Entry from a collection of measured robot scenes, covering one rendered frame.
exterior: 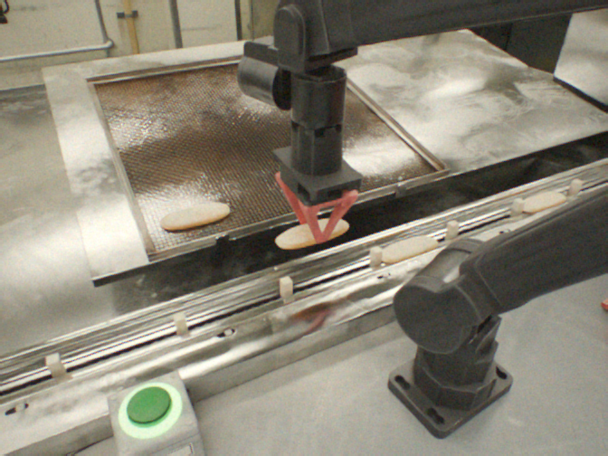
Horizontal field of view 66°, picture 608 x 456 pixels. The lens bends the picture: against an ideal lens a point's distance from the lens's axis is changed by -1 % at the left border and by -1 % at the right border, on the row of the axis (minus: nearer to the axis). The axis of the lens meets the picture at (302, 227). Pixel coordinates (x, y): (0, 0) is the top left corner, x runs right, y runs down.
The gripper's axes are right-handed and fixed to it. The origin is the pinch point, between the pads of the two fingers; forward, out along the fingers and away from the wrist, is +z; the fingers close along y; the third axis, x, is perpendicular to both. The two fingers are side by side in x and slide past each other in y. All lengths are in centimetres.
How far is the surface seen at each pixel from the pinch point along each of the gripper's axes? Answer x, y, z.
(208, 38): 89, -339, 67
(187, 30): 73, -339, 59
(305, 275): -0.6, -1.0, 8.5
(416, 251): 15.5, 2.4, 7.6
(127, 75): -11, -58, -3
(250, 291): -8.5, -1.4, 8.6
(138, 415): -25.1, 14.4, 2.8
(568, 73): 80, -26, 0
